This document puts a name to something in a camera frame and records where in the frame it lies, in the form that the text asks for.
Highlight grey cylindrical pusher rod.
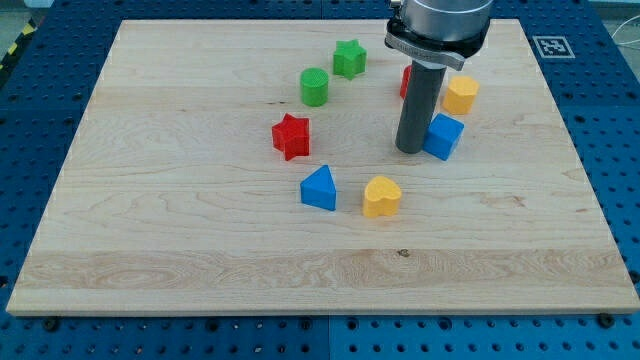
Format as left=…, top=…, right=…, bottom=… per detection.
left=395, top=61, right=446, bottom=154

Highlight yellow heart block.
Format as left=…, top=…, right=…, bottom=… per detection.
left=362, top=176, right=403, bottom=218

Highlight red block behind rod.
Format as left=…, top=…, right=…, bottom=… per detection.
left=399, top=65, right=412, bottom=99

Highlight yellow hexagon block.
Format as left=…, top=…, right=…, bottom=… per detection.
left=442, top=76, right=480, bottom=115

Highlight blue cube block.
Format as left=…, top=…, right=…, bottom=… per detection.
left=423, top=113, right=465, bottom=161

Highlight green star block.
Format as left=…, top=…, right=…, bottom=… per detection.
left=333, top=39, right=367, bottom=80

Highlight green cylinder block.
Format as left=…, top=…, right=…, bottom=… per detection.
left=300, top=68, right=329, bottom=107

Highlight white fiducial marker tag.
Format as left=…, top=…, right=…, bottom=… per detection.
left=533, top=35, right=575, bottom=59

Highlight red star block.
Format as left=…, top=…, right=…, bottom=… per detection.
left=271, top=113, right=311, bottom=161

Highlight blue triangle block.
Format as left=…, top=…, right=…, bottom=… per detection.
left=300, top=165, right=337, bottom=211

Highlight wooden board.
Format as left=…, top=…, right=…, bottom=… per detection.
left=7, top=20, right=639, bottom=316

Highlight white cable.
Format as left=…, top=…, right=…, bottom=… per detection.
left=610, top=14, right=640, bottom=50

